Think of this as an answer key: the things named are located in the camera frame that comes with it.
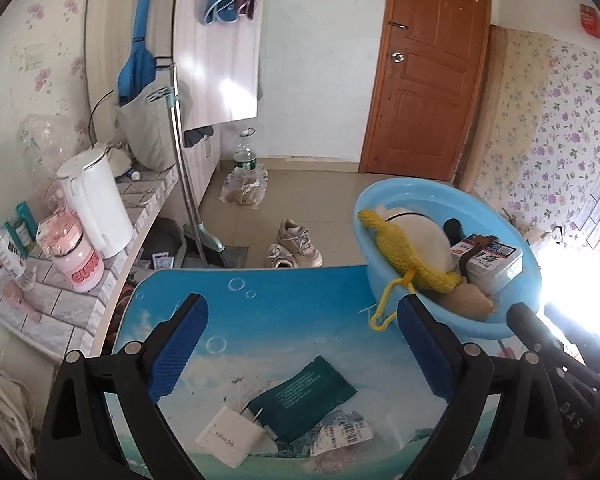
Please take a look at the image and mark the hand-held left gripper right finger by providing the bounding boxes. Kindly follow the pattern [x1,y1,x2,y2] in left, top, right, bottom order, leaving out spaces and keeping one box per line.
[397,294,565,480]

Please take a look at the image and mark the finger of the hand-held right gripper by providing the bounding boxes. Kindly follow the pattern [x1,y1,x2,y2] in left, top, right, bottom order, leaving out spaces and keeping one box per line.
[544,305,600,394]
[509,302,577,379]

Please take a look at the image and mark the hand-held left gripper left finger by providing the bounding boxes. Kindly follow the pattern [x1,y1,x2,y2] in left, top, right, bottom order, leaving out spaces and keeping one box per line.
[37,292,211,480]

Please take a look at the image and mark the potato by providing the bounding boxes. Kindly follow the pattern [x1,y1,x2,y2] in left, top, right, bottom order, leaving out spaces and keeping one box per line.
[437,282,496,322]

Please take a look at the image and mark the white packet with brown band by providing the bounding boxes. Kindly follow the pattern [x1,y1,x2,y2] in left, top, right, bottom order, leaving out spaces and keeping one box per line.
[452,233,525,295]

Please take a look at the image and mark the yellow knitted pouch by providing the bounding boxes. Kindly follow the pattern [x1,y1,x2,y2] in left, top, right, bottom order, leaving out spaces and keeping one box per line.
[357,203,463,331]

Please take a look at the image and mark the small black object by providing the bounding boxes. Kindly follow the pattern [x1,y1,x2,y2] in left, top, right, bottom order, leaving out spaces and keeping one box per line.
[442,218,470,242]

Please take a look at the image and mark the dark green packet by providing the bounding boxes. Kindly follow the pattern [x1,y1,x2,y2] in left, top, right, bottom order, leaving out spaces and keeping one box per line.
[248,355,358,443]

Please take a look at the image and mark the blue plastic basin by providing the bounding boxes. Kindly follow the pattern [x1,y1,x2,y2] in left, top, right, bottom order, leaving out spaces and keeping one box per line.
[352,177,543,341]

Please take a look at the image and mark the printed desktop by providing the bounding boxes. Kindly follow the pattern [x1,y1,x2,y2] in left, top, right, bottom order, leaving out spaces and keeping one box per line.
[102,264,571,480]

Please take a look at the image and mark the grey dustpan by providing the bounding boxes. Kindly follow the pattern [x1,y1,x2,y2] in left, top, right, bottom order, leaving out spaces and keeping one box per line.
[172,240,251,271]

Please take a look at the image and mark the white charger plug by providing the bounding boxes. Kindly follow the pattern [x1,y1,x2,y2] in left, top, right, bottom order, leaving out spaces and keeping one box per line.
[196,405,267,467]

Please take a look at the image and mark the clear packet with barcode tag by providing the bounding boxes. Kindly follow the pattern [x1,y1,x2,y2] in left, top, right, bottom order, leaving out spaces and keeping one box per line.
[310,410,376,461]

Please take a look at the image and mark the tiled ledge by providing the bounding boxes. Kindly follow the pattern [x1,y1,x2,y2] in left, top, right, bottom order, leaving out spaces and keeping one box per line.
[0,160,181,363]

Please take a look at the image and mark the pink jar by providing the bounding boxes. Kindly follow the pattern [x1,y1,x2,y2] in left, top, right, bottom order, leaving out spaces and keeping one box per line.
[37,210,106,293]

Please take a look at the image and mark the white sneaker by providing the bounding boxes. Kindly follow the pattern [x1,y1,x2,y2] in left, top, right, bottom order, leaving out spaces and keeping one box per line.
[265,244,296,268]
[277,218,325,267]

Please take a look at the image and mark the white electric kettle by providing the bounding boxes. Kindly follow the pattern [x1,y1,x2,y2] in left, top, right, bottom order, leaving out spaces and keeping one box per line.
[56,149,135,259]

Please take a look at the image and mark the plastic bag with food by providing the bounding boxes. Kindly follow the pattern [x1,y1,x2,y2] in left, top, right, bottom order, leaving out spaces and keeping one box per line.
[221,164,269,207]

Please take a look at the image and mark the white cloth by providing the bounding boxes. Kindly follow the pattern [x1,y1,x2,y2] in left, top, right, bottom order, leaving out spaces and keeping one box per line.
[0,357,36,480]

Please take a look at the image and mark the floral mattress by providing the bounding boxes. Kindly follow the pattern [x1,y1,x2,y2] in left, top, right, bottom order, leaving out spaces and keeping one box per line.
[455,25,600,261]

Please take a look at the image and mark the teal tube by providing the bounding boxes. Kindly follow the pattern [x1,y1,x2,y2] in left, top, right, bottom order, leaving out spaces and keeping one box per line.
[12,201,38,253]

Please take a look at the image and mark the labelled clear bottle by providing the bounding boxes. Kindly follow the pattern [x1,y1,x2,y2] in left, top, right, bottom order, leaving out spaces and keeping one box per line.
[0,212,28,281]

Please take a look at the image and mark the large water bottle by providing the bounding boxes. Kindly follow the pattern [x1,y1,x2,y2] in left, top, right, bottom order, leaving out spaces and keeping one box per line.
[232,127,257,176]

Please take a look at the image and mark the grey tote bag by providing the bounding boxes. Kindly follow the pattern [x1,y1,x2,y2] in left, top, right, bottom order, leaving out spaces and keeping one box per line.
[115,80,193,171]

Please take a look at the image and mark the crumpled clear plastic bottle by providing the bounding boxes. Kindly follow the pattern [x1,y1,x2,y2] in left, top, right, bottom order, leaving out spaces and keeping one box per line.
[17,112,88,173]

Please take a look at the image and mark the brown wooden door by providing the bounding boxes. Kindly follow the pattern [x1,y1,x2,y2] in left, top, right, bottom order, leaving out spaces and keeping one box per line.
[359,0,493,183]

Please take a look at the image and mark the light wooden wardrobe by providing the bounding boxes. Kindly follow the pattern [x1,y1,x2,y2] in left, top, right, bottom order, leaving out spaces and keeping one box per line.
[85,0,268,211]

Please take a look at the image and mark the metal handled broom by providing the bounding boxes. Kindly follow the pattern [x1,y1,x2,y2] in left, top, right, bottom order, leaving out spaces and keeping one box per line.
[166,62,227,253]

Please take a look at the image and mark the red wall sign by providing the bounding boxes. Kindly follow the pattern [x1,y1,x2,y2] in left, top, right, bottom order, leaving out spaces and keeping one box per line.
[579,2,600,38]

